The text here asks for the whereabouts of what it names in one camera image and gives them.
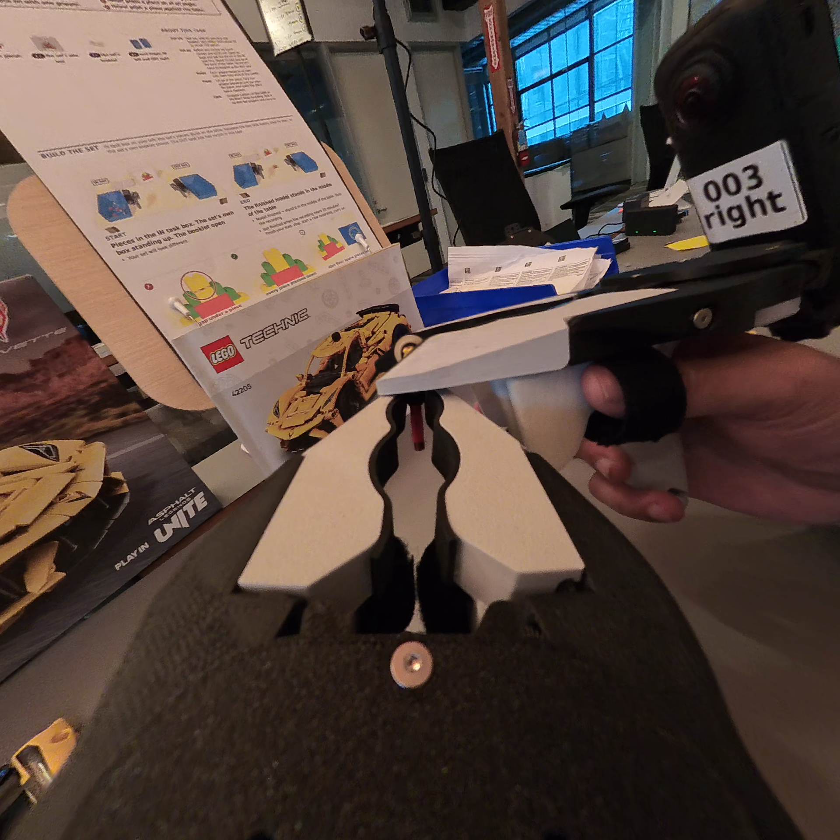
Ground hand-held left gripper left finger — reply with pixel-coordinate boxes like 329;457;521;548
238;397;398;613

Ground small black red-pin brick assembly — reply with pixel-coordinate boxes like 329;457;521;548
385;333;431;454

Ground grey desk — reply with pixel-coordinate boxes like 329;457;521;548
0;210;713;775

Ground white paper sheets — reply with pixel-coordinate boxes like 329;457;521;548
446;244;613;298

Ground yellow brick car body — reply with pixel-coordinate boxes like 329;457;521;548
0;717;79;819

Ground black office chair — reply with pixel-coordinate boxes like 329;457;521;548
430;128;580;249

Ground dark car set box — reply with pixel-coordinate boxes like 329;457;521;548
0;274;224;683

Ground instruction poster board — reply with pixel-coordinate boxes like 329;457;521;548
0;0;395;412

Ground black electronic box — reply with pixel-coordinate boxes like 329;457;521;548
622;197;681;238

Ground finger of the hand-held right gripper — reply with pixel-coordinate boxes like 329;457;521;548
375;287;678;396

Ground blue plastic bin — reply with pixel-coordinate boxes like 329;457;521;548
412;236;622;329

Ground black stand pole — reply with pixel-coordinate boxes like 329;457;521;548
371;0;442;274

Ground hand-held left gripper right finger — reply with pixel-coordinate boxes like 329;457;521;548
432;390;586;606

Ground person's right hand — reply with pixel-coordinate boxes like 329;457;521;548
577;331;840;524

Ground white instruction booklet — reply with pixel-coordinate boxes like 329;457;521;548
172;244;425;475

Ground wooden post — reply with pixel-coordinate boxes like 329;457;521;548
478;0;527;173

